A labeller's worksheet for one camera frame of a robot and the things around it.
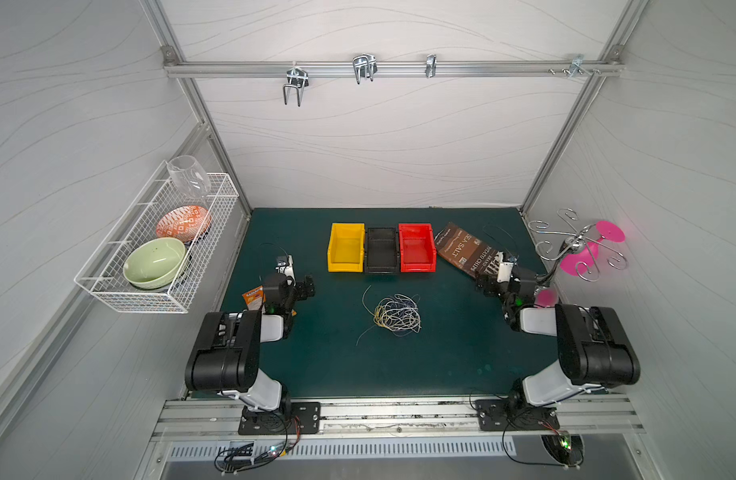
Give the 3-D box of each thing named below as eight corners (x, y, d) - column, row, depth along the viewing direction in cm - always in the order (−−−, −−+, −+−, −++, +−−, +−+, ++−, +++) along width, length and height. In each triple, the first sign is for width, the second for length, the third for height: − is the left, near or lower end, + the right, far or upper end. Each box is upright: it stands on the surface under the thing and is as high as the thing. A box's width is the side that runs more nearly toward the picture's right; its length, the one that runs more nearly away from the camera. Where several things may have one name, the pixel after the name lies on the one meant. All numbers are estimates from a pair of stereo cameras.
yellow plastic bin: (329, 277, 104) (325, 263, 97) (333, 237, 116) (331, 222, 109) (364, 277, 104) (363, 263, 97) (365, 237, 116) (364, 222, 109)
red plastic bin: (400, 275, 104) (401, 262, 98) (397, 230, 117) (398, 217, 111) (434, 275, 104) (438, 262, 98) (428, 231, 117) (431, 217, 111)
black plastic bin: (365, 277, 103) (365, 264, 97) (366, 238, 115) (366, 223, 108) (397, 277, 103) (399, 264, 97) (395, 238, 115) (396, 223, 108)
